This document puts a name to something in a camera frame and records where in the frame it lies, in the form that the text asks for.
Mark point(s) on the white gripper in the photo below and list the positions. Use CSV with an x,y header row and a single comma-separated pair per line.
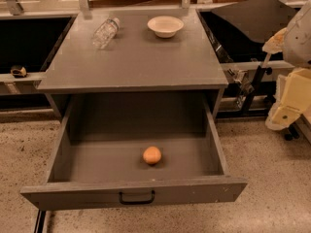
x,y
298,41

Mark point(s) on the orange fruit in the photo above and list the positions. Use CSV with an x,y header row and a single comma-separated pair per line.
x,y
152,155

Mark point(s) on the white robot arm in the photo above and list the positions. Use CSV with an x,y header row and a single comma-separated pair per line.
x,y
293,92

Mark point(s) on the grey cabinet counter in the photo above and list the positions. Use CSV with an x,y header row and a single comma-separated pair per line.
x,y
136,59

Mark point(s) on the grey open top drawer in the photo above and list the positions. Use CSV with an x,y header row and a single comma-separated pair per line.
x,y
99,153

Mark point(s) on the white ceramic bowl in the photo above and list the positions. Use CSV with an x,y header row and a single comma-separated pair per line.
x,y
165,27

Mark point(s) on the clear plastic water bottle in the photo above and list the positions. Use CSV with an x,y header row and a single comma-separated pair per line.
x,y
106,32

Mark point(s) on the black drawer handle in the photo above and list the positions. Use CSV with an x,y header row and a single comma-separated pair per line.
x,y
131,199

